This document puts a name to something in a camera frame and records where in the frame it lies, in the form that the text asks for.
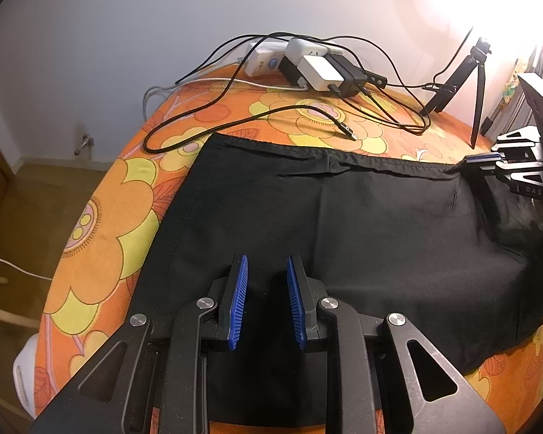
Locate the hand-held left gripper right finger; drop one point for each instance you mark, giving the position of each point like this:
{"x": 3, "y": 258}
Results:
{"x": 296, "y": 303}

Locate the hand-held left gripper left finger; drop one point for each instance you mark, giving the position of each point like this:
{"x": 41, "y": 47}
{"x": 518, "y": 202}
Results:
{"x": 237, "y": 303}

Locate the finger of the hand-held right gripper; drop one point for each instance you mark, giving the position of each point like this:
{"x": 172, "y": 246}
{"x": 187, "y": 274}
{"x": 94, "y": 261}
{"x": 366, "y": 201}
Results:
{"x": 482, "y": 158}
{"x": 536, "y": 187}

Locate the black pants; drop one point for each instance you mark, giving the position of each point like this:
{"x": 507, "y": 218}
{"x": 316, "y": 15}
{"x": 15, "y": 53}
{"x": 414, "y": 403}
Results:
{"x": 344, "y": 226}

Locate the silver tripod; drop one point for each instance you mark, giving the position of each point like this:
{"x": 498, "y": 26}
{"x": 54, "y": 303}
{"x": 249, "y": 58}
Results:
{"x": 488, "y": 123}

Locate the colourful patterned cloth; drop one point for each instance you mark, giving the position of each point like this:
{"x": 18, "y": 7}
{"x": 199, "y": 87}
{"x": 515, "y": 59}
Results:
{"x": 510, "y": 90}

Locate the white charger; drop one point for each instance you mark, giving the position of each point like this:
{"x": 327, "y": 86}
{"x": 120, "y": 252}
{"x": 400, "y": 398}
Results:
{"x": 319, "y": 74}

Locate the black plug adapter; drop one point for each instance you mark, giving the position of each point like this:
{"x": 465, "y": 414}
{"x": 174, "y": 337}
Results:
{"x": 289, "y": 72}

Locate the wooden rod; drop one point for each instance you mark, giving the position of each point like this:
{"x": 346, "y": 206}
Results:
{"x": 13, "y": 317}

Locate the white plastic object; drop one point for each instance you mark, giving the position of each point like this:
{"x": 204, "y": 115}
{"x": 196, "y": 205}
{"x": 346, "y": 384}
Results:
{"x": 23, "y": 375}

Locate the white power strip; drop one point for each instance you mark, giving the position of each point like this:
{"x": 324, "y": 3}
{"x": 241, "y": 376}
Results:
{"x": 260, "y": 61}

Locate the metal wall valve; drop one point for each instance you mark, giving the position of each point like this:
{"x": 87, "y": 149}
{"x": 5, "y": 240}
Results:
{"x": 83, "y": 143}

